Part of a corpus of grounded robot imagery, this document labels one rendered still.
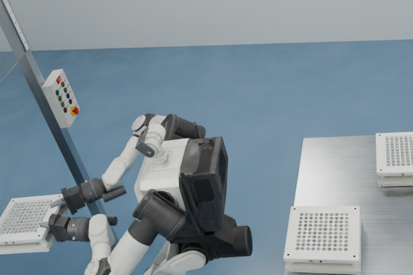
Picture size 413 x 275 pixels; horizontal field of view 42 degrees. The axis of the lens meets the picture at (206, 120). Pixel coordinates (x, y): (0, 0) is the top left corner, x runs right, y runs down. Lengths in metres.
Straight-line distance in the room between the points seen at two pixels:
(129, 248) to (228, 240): 0.44
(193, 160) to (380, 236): 0.70
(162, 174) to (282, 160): 2.01
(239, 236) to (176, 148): 0.41
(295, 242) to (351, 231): 0.19
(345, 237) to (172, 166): 0.62
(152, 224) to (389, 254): 0.80
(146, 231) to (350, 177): 0.90
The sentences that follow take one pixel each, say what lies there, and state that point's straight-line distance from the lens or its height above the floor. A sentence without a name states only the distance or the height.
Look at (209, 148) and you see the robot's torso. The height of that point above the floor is 1.26.
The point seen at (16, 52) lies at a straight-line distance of 2.69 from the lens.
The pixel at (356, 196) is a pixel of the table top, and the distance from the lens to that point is 2.14.
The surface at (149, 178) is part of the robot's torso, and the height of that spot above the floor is 1.26.
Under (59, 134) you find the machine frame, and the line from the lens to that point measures 2.97.
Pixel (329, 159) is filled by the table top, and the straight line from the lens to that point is 2.31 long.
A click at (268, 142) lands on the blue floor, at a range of 3.91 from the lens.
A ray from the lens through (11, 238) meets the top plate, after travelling 2.21.
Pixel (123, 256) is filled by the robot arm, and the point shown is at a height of 1.16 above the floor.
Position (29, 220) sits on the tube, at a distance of 2.23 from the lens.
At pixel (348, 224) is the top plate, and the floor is 0.94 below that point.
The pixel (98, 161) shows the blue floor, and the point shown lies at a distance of 4.27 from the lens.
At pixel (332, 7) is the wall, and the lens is 4.91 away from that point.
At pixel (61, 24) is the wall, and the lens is 6.27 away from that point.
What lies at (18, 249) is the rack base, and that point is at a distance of 2.22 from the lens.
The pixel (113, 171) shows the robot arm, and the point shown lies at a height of 1.08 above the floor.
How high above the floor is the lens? 2.34
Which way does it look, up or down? 33 degrees down
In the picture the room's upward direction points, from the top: 16 degrees counter-clockwise
